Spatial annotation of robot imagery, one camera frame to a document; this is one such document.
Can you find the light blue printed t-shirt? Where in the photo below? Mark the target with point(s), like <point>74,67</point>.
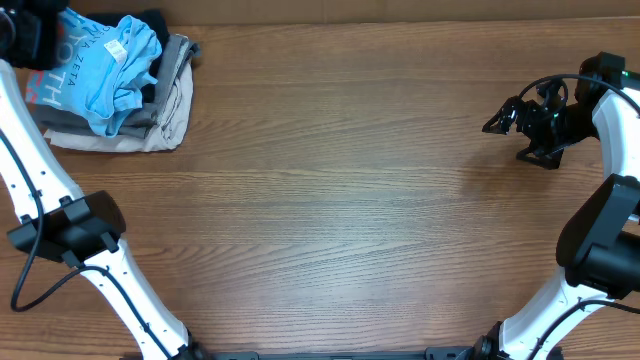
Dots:
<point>99,70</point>

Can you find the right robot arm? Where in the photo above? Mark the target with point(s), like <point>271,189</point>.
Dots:
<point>597,260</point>

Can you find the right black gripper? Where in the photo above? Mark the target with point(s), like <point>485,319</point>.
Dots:
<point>551,153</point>

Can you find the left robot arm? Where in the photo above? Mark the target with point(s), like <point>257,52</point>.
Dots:
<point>50,55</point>

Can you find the folded grey garment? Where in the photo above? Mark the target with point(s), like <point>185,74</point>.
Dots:
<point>175,58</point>

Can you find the folded beige garment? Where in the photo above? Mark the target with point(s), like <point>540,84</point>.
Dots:
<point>166,135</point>

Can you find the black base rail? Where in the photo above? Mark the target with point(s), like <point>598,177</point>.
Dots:
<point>431,353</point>

